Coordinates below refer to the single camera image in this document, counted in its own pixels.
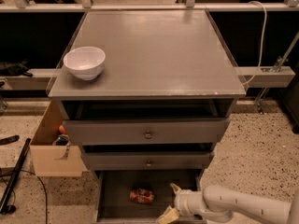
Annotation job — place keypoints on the grey drawer cabinet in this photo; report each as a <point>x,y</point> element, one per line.
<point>159,65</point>

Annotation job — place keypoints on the orange ball in box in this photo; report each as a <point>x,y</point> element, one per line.
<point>61,129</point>

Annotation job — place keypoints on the white ceramic bowl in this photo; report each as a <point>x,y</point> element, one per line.
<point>85,63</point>

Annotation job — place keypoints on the grey top drawer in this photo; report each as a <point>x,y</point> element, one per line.
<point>137,132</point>

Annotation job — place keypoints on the grey middle drawer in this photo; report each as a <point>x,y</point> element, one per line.
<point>146,160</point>

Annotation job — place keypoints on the black flat tool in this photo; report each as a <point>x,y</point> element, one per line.
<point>9,140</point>

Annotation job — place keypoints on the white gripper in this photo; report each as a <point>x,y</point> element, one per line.
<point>181,202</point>

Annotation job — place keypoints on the crushed red coke can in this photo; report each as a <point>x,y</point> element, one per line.
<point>143,196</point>

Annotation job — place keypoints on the black pole stand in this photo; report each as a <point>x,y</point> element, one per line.
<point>13,177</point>

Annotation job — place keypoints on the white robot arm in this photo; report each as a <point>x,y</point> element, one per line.
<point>217,203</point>

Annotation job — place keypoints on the black cloth object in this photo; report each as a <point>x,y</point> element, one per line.
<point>8,69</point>

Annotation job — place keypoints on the cardboard box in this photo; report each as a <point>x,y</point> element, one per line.
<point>48,158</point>

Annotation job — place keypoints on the metal railing frame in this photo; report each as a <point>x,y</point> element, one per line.
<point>86,5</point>

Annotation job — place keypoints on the grey open bottom drawer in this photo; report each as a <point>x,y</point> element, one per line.
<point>115,187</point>

